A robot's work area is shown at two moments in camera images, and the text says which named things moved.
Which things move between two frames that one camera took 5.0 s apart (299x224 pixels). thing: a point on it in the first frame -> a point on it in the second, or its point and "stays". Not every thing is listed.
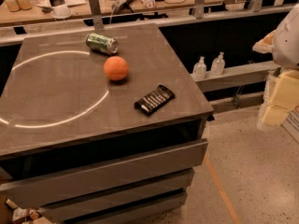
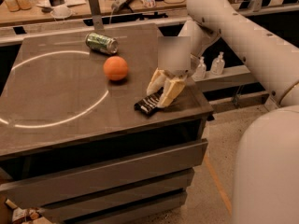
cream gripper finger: x=265 y=45 -> x=157 y=82
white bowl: x=61 y=12 stays
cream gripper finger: x=284 y=97 -> x=172 y=89
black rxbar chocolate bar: x=155 y=100 stays
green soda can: x=103 y=43 stays
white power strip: x=119 y=4 stays
